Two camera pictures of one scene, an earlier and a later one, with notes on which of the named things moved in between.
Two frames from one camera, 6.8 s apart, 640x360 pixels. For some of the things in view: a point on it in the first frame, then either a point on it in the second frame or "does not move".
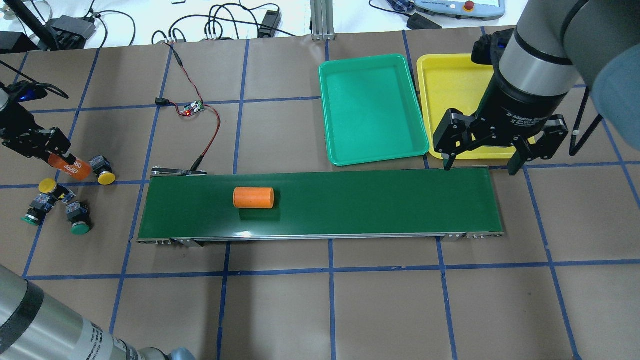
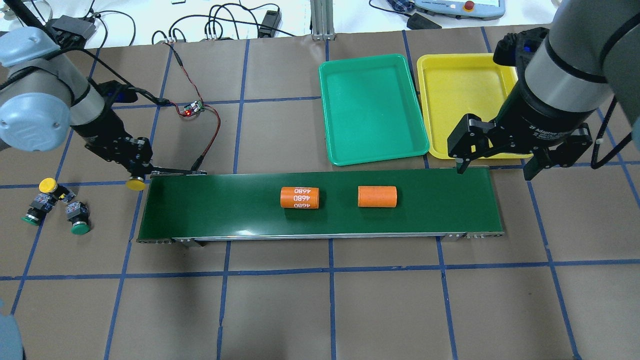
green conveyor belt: (325, 206) does not move
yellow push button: (102, 168) → (135, 183)
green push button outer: (39, 206) does not move
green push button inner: (78, 214) does not move
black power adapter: (271, 19) does not move
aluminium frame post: (322, 20) does not move
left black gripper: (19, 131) → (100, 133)
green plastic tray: (370, 110) does not move
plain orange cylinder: (253, 197) → (377, 196)
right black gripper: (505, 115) → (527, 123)
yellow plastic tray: (455, 81) does not move
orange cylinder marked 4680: (80, 171) → (299, 197)
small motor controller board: (194, 108) does not move
